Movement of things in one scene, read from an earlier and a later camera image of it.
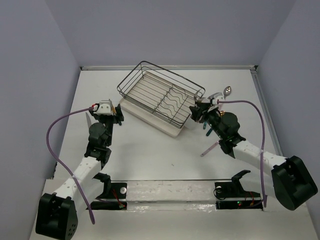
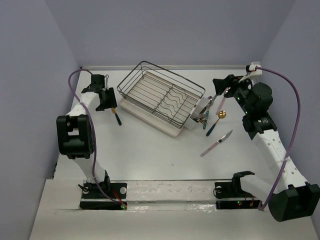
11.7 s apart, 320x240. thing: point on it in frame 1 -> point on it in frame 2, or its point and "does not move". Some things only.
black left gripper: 118,112 -> 111,102
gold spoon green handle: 221,113 does not move
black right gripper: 197,111 -> 231,80
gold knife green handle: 116,116 does not move
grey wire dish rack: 162,94 does not move
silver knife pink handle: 208,149 does not move
